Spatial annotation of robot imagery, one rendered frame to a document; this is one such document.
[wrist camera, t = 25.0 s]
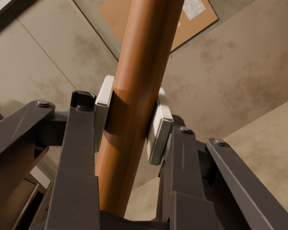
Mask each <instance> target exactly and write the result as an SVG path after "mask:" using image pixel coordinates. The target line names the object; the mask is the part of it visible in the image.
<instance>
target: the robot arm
mask: <svg viewBox="0 0 288 230"><path fill-rule="evenodd" d="M114 82H115V78H114V76H111V75H108V76H106V77H105V80H104V82H103V85H102V87H101V90H100V92H99V94H98V97H96V95H94V94H93V93H90V92H87V91H81V90H76V91H73V92H72V97H71V103H70V108H69V111H55V107H56V106H55V105H54V104H53V103H51V102H48V101H45V100H40V99H38V100H34V101H31V102H29V103H28V104H26V105H24V106H23V107H21V108H20V109H18V110H16V111H15V112H13V113H12V114H10V115H9V116H7V117H5V118H4V119H2V120H1V121H0V207H1V205H2V204H3V203H4V202H5V201H6V200H7V199H8V198H9V196H10V195H11V194H12V193H13V192H14V191H15V189H16V188H17V187H18V186H19V185H20V183H21V182H22V181H23V180H24V179H25V177H26V176H27V175H28V174H29V173H30V172H31V170H32V169H33V168H34V167H35V166H36V165H37V164H38V163H39V161H40V160H41V159H42V158H43V157H44V155H45V154H46V153H47V152H48V151H49V146H62V148H61V153H60V157H59V163H58V168H57V171H56V175H55V180H54V184H53V190H52V195H51V199H50V204H49V209H48V215H47V219H46V221H44V222H42V223H40V224H38V225H36V226H34V227H32V228H31V229H29V230H288V212H287V211H286V210H285V209H284V207H283V206H282V205H281V204H280V203H279V202H278V201H277V200H276V199H275V197H274V196H273V195H272V194H271V193H270V191H269V190H268V189H267V188H266V187H265V186H264V184H263V183H262V182H261V181H260V180H259V179H258V177H257V176H256V175H255V174H254V173H253V172H252V171H251V170H250V168H249V167H248V166H247V165H246V164H245V163H244V161H243V160H242V159H241V158H240V157H239V156H238V154H237V153H236V152H235V151H234V150H233V149H232V147H231V146H230V145H229V144H228V143H226V142H224V140H221V139H219V138H208V140H207V143H203V142H200V141H198V140H196V137H195V133H194V132H193V131H192V130H190V129H188V128H187V127H186V126H185V123H184V120H183V119H182V118H181V117H180V116H177V115H172V114H171V111H170V108H169V105H168V102H167V99H166V96H165V92H164V90H163V88H160V91H159V94H158V98H157V101H156V104H155V109H154V112H153V115H152V119H151V122H150V126H149V130H148V133H147V137H146V138H147V153H148V162H149V164H151V165H155V166H158V165H160V164H161V161H162V158H163V157H164V159H163V162H162V165H161V168H160V172H159V175H158V177H159V178H160V184H159V192H158V200H157V209H156V217H155V221H131V220H128V219H125V218H122V217H120V216H117V215H114V214H111V213H109V212H106V211H103V210H100V202H99V178H98V176H95V153H97V152H99V149H100V145H101V140H102V136H103V132H104V128H105V123H106V119H107V114H108V110H109V105H110V101H111V97H112V91H113V86H114Z"/></svg>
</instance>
